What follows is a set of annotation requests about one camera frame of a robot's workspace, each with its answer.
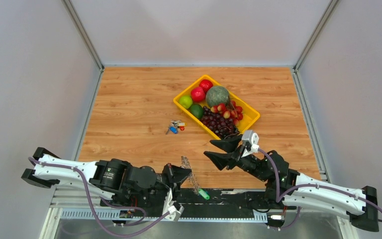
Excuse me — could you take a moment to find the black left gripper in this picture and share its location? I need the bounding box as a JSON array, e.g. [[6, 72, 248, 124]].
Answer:
[[143, 163, 192, 204]]

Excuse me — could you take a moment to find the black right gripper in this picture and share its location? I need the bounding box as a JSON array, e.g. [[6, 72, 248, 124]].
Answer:
[[203, 135, 269, 183]]

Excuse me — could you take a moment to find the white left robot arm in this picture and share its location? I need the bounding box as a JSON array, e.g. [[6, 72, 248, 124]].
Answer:
[[21, 147, 192, 206]]

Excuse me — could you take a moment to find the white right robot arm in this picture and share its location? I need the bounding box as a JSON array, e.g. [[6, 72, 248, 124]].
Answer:
[[204, 130, 382, 232]]

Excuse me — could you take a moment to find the purple grape bunch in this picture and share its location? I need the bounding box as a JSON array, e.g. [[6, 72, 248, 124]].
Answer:
[[200, 106, 240, 139]]

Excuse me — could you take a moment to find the dark green avocado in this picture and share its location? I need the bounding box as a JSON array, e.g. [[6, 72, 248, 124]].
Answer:
[[189, 104, 204, 120]]

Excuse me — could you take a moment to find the key bunch with coloured tags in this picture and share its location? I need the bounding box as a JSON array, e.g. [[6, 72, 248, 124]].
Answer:
[[166, 120, 187, 134]]

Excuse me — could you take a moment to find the netted green melon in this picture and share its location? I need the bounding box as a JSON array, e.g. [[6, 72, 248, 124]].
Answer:
[[205, 86, 230, 107]]

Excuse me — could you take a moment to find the light green apple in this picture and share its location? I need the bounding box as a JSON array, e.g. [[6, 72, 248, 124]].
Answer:
[[178, 95, 193, 110]]

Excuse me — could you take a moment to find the red apple front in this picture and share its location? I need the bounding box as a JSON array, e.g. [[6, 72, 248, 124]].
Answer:
[[191, 87, 206, 103]]

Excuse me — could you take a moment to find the red apple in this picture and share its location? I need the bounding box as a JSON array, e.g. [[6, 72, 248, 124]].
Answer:
[[191, 87, 206, 103], [199, 79, 213, 94]]

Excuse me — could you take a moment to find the red apple back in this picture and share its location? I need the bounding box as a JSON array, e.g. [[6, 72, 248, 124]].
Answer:
[[199, 79, 213, 94]]

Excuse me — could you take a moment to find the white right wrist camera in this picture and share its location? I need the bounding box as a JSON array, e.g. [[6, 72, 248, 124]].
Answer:
[[241, 130, 259, 157]]

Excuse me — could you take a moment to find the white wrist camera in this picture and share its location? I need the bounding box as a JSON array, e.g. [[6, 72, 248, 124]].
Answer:
[[241, 130, 259, 157], [162, 189, 184, 222]]

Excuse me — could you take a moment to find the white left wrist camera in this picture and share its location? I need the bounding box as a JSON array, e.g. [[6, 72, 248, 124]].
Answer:
[[162, 189, 184, 222]]

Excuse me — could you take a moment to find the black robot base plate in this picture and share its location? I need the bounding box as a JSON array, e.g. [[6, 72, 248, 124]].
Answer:
[[109, 188, 284, 218]]

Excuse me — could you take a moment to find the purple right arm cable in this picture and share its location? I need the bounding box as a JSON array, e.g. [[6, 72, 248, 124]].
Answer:
[[258, 148, 382, 224]]

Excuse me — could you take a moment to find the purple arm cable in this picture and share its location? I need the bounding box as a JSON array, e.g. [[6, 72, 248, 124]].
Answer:
[[27, 156, 174, 239], [258, 148, 382, 224]]

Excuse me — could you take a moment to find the right aluminium frame post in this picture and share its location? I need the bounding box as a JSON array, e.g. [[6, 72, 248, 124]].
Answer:
[[293, 0, 341, 71]]

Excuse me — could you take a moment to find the aluminium frame post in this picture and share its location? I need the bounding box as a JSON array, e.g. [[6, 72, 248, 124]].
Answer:
[[293, 0, 341, 71], [61, 0, 105, 71]]

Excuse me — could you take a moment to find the white slotted cable duct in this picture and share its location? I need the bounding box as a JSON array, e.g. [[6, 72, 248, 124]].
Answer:
[[60, 209, 268, 223]]

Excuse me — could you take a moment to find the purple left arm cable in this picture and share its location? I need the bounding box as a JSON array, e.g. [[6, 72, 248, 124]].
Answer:
[[27, 156, 174, 239]]

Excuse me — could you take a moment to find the left aluminium frame post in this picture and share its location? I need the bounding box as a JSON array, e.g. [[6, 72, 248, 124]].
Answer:
[[61, 0, 105, 71]]

